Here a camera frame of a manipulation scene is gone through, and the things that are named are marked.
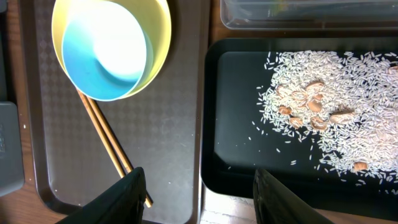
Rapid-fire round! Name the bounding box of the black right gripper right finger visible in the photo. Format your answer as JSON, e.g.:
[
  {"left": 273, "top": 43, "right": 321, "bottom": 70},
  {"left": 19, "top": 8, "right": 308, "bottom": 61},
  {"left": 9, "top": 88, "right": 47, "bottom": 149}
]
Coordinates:
[{"left": 253, "top": 169, "right": 331, "bottom": 224}]

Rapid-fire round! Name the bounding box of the wooden chopstick right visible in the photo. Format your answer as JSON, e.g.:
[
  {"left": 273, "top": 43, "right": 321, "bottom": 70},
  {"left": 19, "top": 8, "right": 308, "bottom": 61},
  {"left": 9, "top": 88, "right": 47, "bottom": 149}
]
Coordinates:
[{"left": 86, "top": 96, "right": 154, "bottom": 208}]

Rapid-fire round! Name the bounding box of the black tray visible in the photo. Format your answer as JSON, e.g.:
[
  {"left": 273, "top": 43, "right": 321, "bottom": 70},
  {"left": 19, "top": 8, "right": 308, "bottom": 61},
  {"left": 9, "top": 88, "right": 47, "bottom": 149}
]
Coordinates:
[{"left": 201, "top": 37, "right": 397, "bottom": 220}]

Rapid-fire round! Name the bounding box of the grey dishwasher rack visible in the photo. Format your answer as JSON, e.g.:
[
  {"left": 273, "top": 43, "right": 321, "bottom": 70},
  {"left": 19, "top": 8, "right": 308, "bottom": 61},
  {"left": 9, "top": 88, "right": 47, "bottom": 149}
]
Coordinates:
[{"left": 1, "top": 101, "right": 24, "bottom": 196}]

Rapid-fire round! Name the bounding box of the yellow plate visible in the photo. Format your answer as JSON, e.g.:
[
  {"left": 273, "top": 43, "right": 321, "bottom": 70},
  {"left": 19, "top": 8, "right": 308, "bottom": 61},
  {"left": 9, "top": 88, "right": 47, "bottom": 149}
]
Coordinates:
[{"left": 52, "top": 0, "right": 172, "bottom": 99}]

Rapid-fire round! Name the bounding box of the rice pile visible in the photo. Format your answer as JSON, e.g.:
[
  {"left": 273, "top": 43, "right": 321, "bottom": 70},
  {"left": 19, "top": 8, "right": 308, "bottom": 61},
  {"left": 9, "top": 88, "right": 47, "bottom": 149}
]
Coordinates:
[{"left": 253, "top": 50, "right": 397, "bottom": 196}]

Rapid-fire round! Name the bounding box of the brown serving tray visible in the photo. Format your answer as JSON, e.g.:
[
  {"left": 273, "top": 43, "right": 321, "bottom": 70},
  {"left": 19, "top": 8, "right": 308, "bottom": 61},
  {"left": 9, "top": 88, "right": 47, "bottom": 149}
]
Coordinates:
[{"left": 19, "top": 0, "right": 210, "bottom": 223}]

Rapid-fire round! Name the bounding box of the wooden chopstick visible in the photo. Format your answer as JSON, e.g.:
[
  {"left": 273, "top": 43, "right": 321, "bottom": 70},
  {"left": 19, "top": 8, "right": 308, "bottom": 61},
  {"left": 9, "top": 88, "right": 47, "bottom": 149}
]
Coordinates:
[
  {"left": 86, "top": 96, "right": 154, "bottom": 208},
  {"left": 77, "top": 90, "right": 125, "bottom": 178}
]

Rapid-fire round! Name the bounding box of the light blue bowl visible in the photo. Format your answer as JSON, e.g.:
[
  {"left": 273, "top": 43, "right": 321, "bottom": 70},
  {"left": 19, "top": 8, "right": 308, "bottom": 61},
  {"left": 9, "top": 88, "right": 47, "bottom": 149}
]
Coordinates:
[{"left": 62, "top": 1, "right": 154, "bottom": 101}]

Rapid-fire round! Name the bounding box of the wooden chopstick left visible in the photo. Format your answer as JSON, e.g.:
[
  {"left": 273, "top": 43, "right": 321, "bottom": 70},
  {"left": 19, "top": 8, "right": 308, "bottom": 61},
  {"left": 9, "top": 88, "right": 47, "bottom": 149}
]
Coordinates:
[{"left": 77, "top": 90, "right": 125, "bottom": 178}]

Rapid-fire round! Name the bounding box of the clear plastic bin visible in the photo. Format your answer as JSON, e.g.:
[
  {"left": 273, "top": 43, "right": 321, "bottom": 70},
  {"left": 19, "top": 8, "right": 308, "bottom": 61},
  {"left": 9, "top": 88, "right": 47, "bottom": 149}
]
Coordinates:
[{"left": 220, "top": 0, "right": 397, "bottom": 30}]

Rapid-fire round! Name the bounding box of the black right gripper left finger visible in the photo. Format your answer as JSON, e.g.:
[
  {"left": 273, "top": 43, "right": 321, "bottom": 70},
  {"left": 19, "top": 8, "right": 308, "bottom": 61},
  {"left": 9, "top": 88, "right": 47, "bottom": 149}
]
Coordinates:
[{"left": 59, "top": 167, "right": 147, "bottom": 224}]

